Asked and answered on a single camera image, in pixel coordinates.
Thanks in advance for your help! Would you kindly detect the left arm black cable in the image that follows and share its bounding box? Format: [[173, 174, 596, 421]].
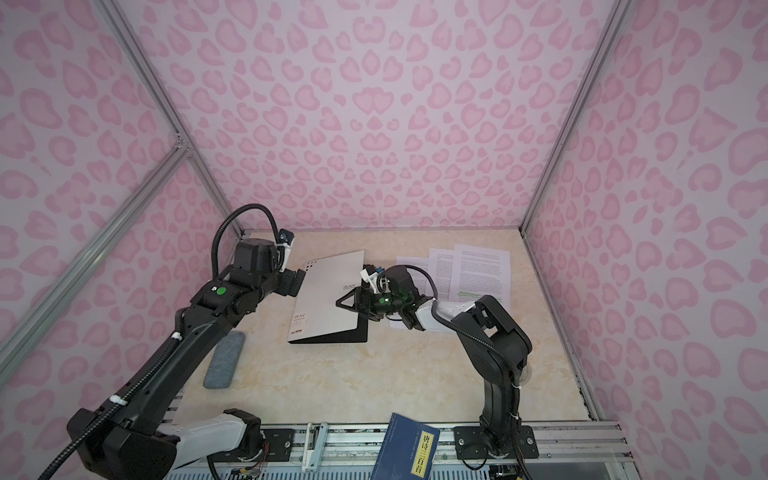
[[37, 203, 283, 480]]

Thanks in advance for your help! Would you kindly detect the blue book yellow label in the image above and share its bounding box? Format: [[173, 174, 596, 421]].
[[370, 413, 440, 480]]

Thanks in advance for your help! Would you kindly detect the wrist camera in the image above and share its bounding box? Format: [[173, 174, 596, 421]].
[[360, 264, 388, 295], [276, 229, 295, 270]]

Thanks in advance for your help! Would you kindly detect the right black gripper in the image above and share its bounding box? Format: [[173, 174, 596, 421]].
[[338, 287, 406, 322]]

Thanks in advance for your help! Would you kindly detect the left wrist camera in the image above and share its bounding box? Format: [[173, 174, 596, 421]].
[[276, 229, 295, 270]]

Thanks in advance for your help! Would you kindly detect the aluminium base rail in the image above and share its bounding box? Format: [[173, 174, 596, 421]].
[[161, 419, 637, 480]]

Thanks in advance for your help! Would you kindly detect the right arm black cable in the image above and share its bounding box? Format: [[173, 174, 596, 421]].
[[395, 263, 529, 480]]

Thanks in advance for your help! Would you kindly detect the aluminium corner post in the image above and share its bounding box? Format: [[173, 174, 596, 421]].
[[94, 0, 233, 217], [519, 0, 637, 238]]

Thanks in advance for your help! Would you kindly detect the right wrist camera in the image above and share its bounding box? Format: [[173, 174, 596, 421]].
[[360, 264, 388, 295]]

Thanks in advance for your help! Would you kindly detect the grey whiteboard eraser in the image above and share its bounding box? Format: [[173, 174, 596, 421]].
[[203, 331, 246, 390]]

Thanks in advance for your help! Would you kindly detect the white black file folder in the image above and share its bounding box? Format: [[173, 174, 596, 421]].
[[287, 250, 368, 344]]

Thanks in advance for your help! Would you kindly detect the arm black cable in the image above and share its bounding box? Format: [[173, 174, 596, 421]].
[[395, 263, 529, 480], [37, 203, 283, 480]]

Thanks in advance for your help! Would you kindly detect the aluminium diagonal frame bar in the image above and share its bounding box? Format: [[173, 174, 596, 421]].
[[1, 141, 189, 385]]

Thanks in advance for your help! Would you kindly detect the left aluminium corner post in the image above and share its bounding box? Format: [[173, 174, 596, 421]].
[[94, 0, 233, 217]]

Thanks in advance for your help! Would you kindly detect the right aluminium corner post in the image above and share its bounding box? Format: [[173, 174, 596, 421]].
[[519, 0, 637, 238]]

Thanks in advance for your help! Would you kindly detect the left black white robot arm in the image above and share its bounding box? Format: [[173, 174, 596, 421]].
[[40, 229, 306, 479]]

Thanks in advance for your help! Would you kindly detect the clear tape roll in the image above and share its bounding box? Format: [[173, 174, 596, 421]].
[[520, 365, 532, 386]]

